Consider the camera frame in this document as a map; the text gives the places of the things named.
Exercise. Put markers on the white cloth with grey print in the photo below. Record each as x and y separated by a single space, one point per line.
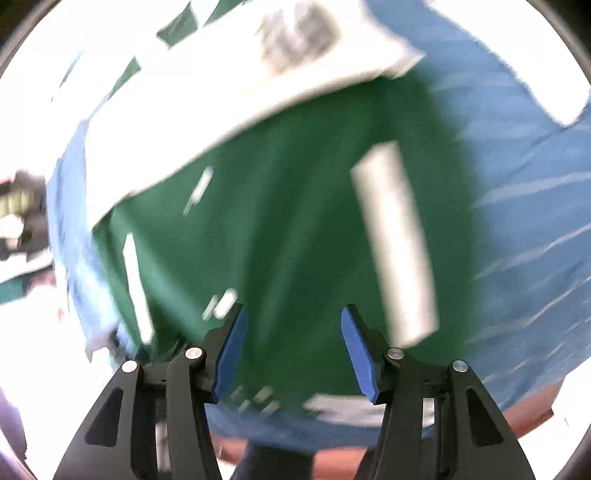
258 87

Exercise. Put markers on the green garment with white stripes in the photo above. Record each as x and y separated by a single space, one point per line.
286 221

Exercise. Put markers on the dark blurred object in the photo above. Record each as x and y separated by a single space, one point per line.
23 217

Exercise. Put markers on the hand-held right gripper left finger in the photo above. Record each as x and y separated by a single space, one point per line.
230 350

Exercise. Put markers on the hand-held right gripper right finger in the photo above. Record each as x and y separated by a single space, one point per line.
361 350

